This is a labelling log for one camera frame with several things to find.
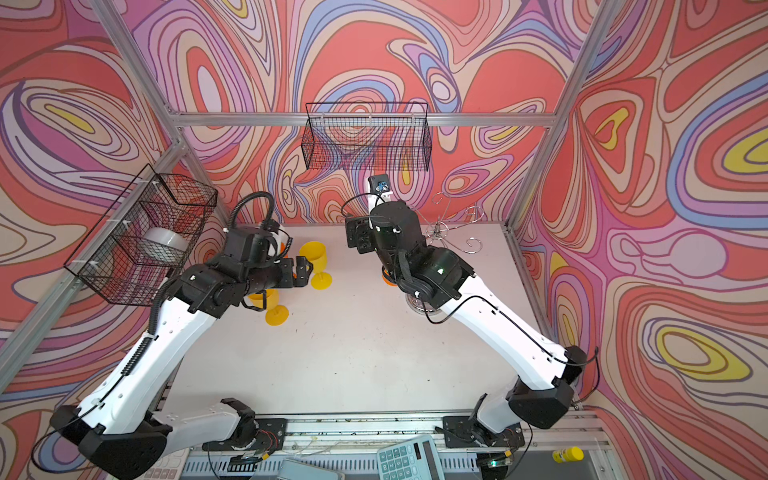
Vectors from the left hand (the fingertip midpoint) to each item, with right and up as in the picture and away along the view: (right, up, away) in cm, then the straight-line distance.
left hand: (301, 264), depth 71 cm
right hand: (+17, +10, -8) cm, 21 cm away
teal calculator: (+27, -46, -2) cm, 53 cm away
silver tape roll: (-32, +5, 0) cm, 33 cm away
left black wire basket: (-43, +1, -3) cm, 43 cm away
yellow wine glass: (-15, -17, +24) cm, 33 cm away
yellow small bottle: (+61, -41, -7) cm, 74 cm away
